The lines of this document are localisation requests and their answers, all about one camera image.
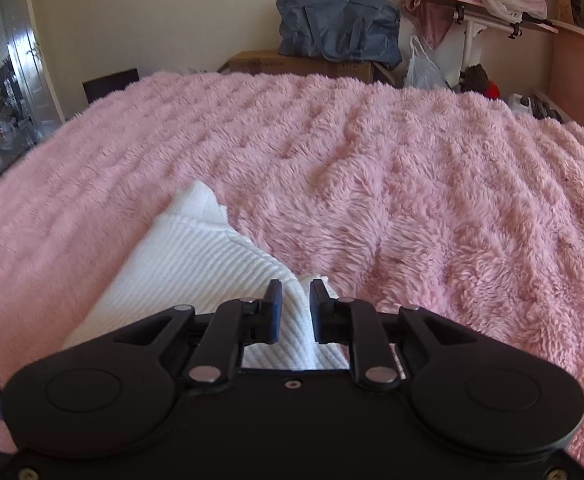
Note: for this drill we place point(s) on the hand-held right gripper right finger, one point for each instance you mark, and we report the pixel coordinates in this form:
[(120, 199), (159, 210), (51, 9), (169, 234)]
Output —
[(317, 310)]

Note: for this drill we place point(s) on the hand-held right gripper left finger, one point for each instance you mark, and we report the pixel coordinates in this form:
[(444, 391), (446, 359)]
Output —
[(274, 310)]

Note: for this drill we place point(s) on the white knit sweater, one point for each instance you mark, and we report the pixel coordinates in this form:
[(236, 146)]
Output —
[(192, 270)]

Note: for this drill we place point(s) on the pink fluffy blanket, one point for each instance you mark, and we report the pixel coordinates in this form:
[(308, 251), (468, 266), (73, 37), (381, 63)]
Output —
[(371, 185)]

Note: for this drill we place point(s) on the brown cardboard box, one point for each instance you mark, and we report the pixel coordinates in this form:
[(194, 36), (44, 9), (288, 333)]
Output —
[(282, 65)]

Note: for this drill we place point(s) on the small white plastic bag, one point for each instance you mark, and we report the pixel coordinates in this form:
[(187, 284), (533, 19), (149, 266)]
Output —
[(424, 67)]

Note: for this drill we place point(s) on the cluttered dressing table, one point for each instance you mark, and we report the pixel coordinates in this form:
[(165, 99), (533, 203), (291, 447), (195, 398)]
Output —
[(2, 125)]

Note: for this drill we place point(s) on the dark brown plush toy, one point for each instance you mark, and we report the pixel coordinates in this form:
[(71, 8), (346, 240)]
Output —
[(474, 77)]

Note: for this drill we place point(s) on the red toy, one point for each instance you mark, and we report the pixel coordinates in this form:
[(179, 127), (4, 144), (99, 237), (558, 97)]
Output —
[(492, 90)]

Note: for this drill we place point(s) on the blue duffel bag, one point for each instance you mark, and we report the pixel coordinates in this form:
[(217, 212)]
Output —
[(337, 25)]

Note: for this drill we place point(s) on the white floor appliance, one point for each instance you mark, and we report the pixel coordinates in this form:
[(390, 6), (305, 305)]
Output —
[(526, 105)]

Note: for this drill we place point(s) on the pink crumpled cloth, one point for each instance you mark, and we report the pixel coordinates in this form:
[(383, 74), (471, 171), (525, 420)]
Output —
[(431, 15)]

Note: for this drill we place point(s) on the small folding table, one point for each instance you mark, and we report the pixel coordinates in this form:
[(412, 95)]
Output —
[(476, 15)]

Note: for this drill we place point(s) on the white door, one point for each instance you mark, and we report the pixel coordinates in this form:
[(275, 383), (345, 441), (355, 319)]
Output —
[(32, 60)]

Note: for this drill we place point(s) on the pink cabinet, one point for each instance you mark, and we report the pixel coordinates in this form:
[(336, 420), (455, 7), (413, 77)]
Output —
[(581, 80)]

